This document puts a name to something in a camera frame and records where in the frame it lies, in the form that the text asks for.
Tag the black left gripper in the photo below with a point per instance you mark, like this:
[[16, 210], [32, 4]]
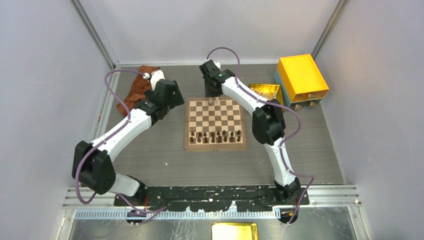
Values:
[[176, 99]]

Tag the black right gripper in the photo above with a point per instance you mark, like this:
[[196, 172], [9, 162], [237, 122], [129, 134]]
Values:
[[207, 93]]

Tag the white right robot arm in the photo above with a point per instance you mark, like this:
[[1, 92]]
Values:
[[268, 123]]

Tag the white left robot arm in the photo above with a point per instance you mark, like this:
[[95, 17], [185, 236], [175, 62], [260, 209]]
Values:
[[93, 161]]

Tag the brown cloth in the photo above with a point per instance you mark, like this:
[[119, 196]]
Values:
[[139, 86]]

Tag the wooden chessboard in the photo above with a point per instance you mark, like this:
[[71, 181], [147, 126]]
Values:
[[224, 124]]

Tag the gold metal tin tray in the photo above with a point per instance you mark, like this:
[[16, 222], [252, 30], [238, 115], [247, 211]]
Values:
[[268, 91]]

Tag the yellow drawer box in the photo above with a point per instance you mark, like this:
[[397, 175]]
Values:
[[302, 84]]

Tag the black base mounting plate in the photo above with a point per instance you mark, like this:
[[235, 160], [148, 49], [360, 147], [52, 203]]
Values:
[[247, 198]]

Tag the gold tin lid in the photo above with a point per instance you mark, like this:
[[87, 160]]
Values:
[[234, 231]]

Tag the aluminium front rail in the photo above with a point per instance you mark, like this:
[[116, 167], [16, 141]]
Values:
[[110, 206]]

